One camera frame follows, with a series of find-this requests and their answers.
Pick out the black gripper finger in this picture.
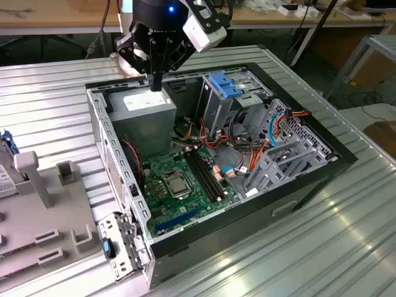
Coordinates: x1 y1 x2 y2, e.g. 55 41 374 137
114 32 158 93
156 37 195 93

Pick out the blue data wire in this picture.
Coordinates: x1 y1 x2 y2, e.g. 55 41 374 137
269 110 293 148

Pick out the orange power wire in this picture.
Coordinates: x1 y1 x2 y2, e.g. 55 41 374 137
247 110 311 174

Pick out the hard disk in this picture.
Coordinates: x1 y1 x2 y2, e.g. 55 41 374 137
0 129 19 199

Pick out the grey disk bay cage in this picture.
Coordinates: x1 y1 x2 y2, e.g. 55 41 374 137
243 137 330 199

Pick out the grey metal drive cage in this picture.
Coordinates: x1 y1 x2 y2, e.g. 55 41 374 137
197 71 273 137

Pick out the grey power supply unit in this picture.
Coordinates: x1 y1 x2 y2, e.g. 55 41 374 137
106 85 178 158

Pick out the white box black top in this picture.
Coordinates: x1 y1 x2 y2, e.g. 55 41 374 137
277 4 299 15

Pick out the black RAM slot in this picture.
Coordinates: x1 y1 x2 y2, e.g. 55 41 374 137
195 146 228 197
187 148 222 201
184 148 219 202
191 147 225 199

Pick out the CPU socket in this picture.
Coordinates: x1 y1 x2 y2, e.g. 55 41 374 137
161 171 193 201

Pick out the white paper box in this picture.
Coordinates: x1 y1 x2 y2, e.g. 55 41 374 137
295 6 319 19

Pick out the silver CPU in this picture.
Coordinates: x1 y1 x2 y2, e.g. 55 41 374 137
166 178 188 196

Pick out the black slanted pole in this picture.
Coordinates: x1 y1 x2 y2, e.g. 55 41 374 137
314 0 340 32

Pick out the green motherboard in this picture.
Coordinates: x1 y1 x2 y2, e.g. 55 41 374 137
140 145 242 238

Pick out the blue expansion slot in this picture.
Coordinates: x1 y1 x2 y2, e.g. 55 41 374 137
154 206 204 233

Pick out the grey parts rack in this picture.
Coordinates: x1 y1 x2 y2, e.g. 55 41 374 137
0 150 106 276

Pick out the blue black latch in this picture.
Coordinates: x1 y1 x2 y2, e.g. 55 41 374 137
101 236 117 259

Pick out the brown cardboard box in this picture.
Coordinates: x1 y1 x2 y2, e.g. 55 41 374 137
363 121 396 155
349 49 396 90

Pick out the black open PC case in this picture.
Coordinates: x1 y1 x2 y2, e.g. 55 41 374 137
84 61 359 290

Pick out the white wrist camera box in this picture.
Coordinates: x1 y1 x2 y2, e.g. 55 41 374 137
182 12 228 53

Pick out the grey arm cable bundle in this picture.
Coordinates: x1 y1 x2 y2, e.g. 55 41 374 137
85 0 112 59

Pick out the blue plastic drive bracket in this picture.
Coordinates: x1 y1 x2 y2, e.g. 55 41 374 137
209 73 246 98

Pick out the wooden desk white frame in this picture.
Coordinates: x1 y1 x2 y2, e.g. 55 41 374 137
222 4 396 30
0 0 124 35

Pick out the yellow black wire bundle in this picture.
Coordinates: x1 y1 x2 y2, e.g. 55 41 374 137
181 120 196 142

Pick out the black cable loop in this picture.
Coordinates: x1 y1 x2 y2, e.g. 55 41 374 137
228 106 257 152

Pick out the red black fan wire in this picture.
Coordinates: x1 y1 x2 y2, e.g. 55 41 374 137
121 137 145 186

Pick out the red orange wire bundle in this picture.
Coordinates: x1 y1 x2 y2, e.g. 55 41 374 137
199 117 236 152

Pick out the aluminium profile frame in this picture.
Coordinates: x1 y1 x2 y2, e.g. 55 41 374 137
326 33 396 109

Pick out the silver slot retention bracket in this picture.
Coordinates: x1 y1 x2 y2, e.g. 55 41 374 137
98 212 153 283

